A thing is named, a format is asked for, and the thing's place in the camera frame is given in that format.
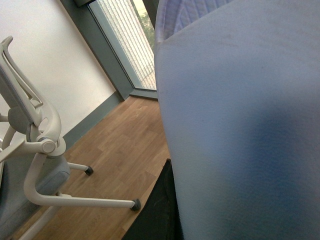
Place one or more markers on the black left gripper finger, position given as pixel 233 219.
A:
pixel 159 218

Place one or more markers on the light blue slipper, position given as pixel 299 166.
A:
pixel 238 85

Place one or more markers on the grey office chair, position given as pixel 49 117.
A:
pixel 32 164

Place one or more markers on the dark window frame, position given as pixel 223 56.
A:
pixel 91 31

